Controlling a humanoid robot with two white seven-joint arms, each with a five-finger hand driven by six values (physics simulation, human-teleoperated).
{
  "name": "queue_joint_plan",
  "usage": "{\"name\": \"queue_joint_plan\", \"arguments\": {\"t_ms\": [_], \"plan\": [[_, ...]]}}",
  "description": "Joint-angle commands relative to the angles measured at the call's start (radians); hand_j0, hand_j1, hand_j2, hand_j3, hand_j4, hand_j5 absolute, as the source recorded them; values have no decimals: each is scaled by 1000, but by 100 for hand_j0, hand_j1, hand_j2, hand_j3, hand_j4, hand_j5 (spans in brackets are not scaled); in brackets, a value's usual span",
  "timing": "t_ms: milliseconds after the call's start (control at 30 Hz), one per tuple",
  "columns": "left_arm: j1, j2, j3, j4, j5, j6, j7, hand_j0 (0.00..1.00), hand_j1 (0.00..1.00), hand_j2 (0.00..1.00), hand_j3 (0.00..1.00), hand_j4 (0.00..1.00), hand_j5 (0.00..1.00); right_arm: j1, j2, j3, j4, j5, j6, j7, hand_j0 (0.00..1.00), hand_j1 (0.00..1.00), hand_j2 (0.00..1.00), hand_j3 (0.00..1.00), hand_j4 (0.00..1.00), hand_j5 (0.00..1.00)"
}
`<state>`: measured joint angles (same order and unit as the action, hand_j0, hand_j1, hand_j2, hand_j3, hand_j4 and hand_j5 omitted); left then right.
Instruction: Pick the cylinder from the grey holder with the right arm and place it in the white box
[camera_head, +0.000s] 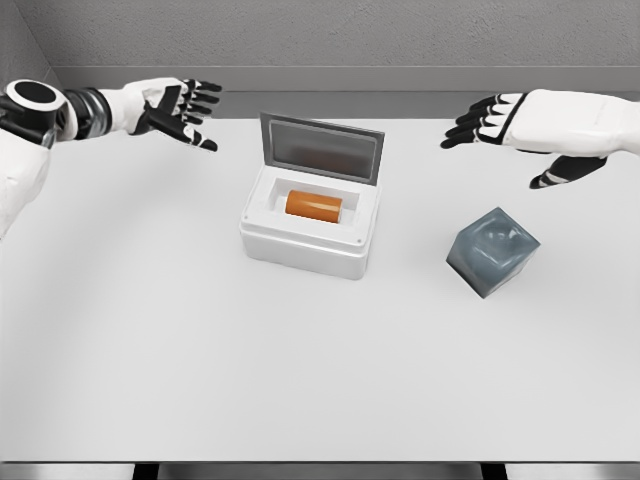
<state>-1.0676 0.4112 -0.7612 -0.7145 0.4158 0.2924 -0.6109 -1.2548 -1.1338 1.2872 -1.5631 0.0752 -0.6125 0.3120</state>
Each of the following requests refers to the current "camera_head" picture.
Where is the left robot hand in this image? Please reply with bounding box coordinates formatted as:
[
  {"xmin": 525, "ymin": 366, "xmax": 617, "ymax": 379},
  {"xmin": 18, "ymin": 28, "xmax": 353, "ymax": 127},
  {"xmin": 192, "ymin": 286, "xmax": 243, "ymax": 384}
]
[{"xmin": 122, "ymin": 76, "xmax": 223, "ymax": 153}]

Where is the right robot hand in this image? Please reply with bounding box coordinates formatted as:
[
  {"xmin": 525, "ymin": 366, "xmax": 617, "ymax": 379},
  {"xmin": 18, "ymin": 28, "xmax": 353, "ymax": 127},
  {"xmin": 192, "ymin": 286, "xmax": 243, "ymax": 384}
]
[{"xmin": 439, "ymin": 89, "xmax": 612, "ymax": 190}]

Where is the grey translucent cube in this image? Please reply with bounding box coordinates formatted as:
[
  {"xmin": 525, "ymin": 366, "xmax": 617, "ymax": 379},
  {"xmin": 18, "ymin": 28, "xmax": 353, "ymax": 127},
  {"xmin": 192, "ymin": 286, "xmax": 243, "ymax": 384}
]
[{"xmin": 445, "ymin": 206, "xmax": 542, "ymax": 301}]

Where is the orange cylinder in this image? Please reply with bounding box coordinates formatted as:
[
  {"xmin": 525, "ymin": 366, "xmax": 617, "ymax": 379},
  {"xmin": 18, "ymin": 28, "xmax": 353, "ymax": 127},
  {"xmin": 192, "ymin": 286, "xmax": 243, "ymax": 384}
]
[{"xmin": 284, "ymin": 189, "xmax": 344, "ymax": 223}]

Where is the white box with hinged lid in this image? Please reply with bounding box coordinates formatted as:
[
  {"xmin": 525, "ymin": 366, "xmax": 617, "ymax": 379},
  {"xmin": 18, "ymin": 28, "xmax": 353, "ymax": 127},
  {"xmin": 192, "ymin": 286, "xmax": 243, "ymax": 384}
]
[{"xmin": 238, "ymin": 111, "xmax": 386, "ymax": 282}]

